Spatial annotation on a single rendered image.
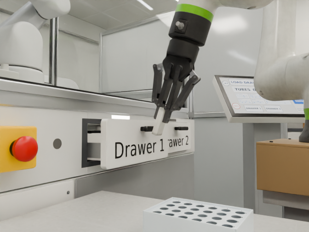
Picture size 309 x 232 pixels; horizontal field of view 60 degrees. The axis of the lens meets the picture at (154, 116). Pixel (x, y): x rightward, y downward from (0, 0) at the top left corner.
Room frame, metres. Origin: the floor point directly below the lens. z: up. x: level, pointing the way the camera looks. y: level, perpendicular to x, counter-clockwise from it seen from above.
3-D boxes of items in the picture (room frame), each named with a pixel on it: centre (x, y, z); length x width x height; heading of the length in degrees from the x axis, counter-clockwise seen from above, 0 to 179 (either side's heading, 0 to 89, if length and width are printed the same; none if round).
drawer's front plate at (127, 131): (0.71, 0.04, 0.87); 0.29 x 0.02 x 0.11; 150
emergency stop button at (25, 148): (0.42, 0.21, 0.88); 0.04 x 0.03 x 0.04; 150
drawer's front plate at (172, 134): (1.01, -0.07, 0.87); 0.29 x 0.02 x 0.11; 150
